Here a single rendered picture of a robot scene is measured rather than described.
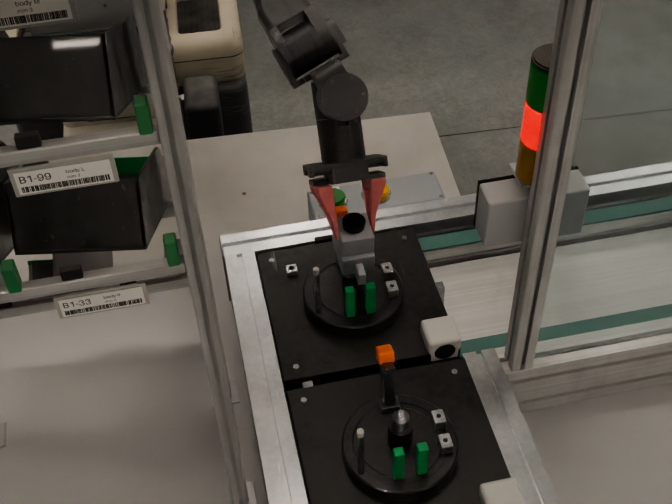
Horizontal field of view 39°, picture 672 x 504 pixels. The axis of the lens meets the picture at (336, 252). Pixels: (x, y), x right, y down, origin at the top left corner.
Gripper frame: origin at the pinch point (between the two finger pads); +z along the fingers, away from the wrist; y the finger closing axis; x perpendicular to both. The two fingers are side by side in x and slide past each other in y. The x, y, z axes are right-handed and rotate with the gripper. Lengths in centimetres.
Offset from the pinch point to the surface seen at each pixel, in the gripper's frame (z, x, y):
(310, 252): 4.7, 16.2, -4.1
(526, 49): -23, 215, 109
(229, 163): -8, 52, -12
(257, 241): 2.6, 22.1, -11.1
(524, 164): -7.3, -21.6, 16.1
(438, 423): 22.7, -14.4, 4.5
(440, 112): -6, 193, 68
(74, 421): 22.2, 12.0, -41.0
